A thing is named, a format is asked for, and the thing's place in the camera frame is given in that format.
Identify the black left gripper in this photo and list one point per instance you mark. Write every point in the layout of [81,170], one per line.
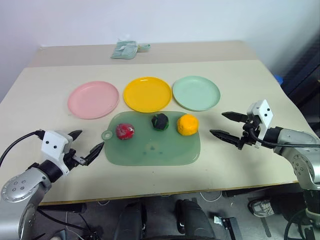
[72,157]

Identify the dark rounded shape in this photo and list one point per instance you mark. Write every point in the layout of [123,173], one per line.
[131,221]
[193,220]

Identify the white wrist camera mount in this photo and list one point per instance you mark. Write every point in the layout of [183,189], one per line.
[263,112]
[53,143]

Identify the black metal bar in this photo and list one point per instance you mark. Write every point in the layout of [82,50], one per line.
[231,228]

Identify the translucent green cutting mat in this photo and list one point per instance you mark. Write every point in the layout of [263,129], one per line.
[155,155]

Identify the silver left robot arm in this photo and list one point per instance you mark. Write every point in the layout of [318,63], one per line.
[17,186]

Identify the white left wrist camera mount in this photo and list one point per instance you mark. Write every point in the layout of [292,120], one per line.
[53,143]

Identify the small green tape roll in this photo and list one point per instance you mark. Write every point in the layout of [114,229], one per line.
[144,47]

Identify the folded green striped cloth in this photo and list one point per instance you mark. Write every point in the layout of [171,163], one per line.
[123,51]

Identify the orange play-dough ball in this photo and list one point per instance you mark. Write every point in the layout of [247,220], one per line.
[187,125]

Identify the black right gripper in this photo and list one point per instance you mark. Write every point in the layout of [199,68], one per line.
[247,136]

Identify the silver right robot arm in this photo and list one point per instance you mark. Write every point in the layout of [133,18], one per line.
[297,143]

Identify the light green plate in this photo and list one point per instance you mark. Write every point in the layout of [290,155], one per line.
[196,93]

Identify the dark green play-dough ball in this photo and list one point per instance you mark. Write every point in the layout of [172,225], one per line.
[160,122]

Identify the red play-dough ball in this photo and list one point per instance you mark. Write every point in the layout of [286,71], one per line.
[125,131]

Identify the silver metal bracket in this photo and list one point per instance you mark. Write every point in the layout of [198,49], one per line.
[218,220]

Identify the small blue object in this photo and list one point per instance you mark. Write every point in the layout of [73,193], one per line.
[279,79]

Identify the black ribbed object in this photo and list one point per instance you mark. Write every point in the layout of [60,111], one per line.
[303,67]

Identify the yellow plate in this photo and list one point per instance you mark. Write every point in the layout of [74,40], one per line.
[147,94]

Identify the pink plate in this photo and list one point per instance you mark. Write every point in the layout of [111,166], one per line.
[93,99]

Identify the grey sneaker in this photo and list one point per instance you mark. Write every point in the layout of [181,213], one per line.
[261,207]

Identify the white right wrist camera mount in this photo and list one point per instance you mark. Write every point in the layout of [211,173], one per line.
[263,112]

